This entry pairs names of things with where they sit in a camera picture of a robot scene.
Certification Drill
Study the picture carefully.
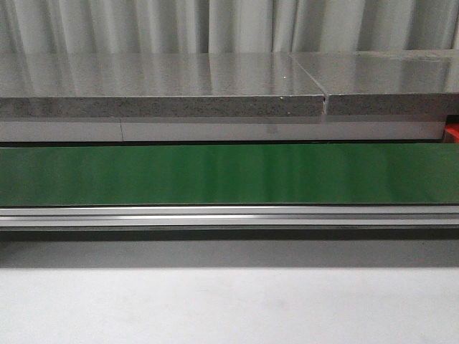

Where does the green conveyor belt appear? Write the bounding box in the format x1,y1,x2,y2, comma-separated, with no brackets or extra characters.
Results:
1,143,458,207

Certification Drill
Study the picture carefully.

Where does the aluminium conveyor side rail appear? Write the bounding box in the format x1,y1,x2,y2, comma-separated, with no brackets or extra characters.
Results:
1,205,458,230

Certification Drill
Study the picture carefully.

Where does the grey stone countertop slab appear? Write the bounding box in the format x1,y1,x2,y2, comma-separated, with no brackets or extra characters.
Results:
0,49,459,143

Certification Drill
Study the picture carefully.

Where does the grey pleated curtain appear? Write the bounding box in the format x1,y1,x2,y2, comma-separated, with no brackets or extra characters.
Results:
1,1,458,54

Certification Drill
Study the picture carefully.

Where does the red plastic bin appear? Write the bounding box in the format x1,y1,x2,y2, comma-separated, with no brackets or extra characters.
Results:
443,123,459,143

